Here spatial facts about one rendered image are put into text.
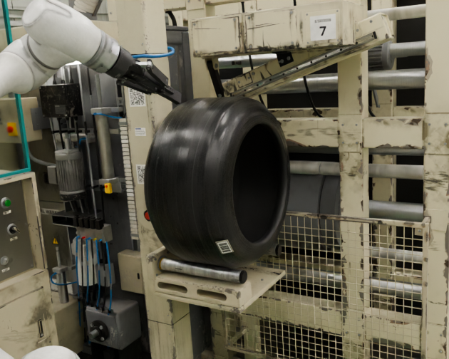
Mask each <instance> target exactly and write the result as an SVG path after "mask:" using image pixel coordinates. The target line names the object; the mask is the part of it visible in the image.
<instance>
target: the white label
mask: <svg viewBox="0 0 449 359"><path fill-rule="evenodd" d="M215 243H216V245H217V246H218V248H219V250H220V252H221V254H227V253H231V252H234V251H233V249H232V247H231V246H230V244H229V242H228V240H223V241H216V242H215Z"/></svg>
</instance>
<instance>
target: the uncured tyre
mask: <svg viewBox="0 0 449 359"><path fill-rule="evenodd" d="M289 190H290V161H289V151H288V147H287V142H286V138H285V136H284V132H283V130H282V127H281V125H280V124H279V122H278V120H277V119H276V118H275V117H274V116H273V114H272V113H271V112H270V111H269V110H268V109H267V107H266V106H265V105H263V104H262V103H261V102H259V101H258V100H255V99H252V98H247V97H244V96H237V97H217V98H195V99H192V100H189V101H187V102H184V103H181V104H180V105H178V106H177V107H176V108H174V109H173V110H172V111H171V112H170V113H169V114H168V115H167V117H166V118H165V119H164V120H163V122H162V124H161V125H160V127H159V129H158V131H157V132H156V133H155V136H154V138H153V141H152V142H151V145H150V149H149V151H148V156H147V159H146V163H145V174H144V194H145V204H146V208H147V211H148V216H149V218H150V221H151V224H152V226H153V228H154V230H155V233H156V234H157V236H158V239H159V240H160V241H161V243H162V245H163V246H164V247H165V248H166V249H167V250H168V251H169V252H170V253H172V254H174V255H176V256H177V257H179V258H181V259H183V260H186V261H191V262H195V263H201V264H209V265H214V266H222V267H227V268H233V269H234V268H239V267H245V266H249V265H251V264H253V263H254V262H255V261H257V260H258V259H259V258H260V257H261V256H263V255H264V254H265V253H266V252H267V251H268V250H269V249H270V248H271V247H272V245H273V243H274V242H275V241H276V239H277V237H278V235H279V233H280V230H281V228H282V224H283V222H284V218H285V215H286V212H287V205H288V201H289ZM223 240H228V242H229V244H230V246H231V247H232V249H233V251H234V252H231V253H227V254H221V252H220V250H219V248H218V246H217V245H216V243H215V242H216V241H223Z"/></svg>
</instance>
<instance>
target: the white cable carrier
mask: <svg viewBox="0 0 449 359"><path fill-rule="evenodd" d="M119 121H120V122H127V118H121V119H119ZM120 126H124V127H120V130H124V131H121V132H120V134H121V139H125V140H121V141H122V143H123V144H122V147H123V151H126V152H123V155H127V156H123V159H124V164H125V165H124V167H125V172H126V173H125V176H127V177H125V179H126V180H127V181H126V184H127V185H126V188H127V192H128V193H127V196H131V197H128V200H129V201H128V204H129V205H128V208H130V209H129V212H130V213H129V215H130V219H131V220H130V223H131V225H130V227H132V228H131V231H132V232H131V234H139V233H138V229H137V228H138V222H137V221H136V220H137V214H136V205H135V194H134V193H135V191H134V183H133V171H132V164H131V156H130V143H129V139H128V138H129V135H128V131H126V130H128V127H126V126H127V125H120Z"/></svg>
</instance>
